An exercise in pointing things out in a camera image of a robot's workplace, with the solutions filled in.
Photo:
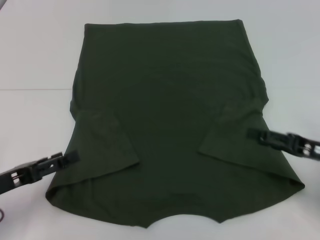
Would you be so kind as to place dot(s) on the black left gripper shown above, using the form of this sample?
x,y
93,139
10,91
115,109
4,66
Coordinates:
x,y
6,186

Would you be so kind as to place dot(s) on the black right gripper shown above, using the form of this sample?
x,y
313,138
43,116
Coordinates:
x,y
297,145

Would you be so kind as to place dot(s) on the dark green shirt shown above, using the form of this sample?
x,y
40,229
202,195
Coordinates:
x,y
170,112

